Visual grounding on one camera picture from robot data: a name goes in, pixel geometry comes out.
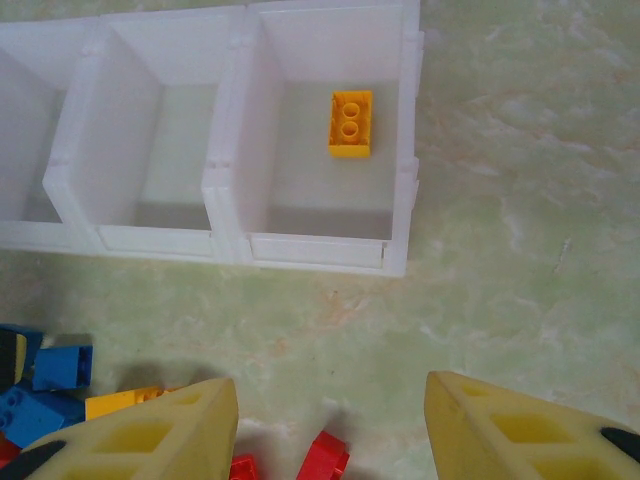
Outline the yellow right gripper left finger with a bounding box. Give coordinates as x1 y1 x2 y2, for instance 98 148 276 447
7 377 239 480

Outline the red lego brick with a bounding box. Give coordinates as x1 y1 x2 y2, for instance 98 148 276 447
228 453 260 480
0 438 22 466
297 430 350 480

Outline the yellow lego brick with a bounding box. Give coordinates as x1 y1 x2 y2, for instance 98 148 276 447
84 385 181 421
327 89 375 159

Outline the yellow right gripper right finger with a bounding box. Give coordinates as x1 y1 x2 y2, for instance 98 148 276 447
424 370 640 480

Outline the blue lego brick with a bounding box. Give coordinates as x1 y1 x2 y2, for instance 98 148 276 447
0 387 86 450
32 344 95 392
0 323 45 351

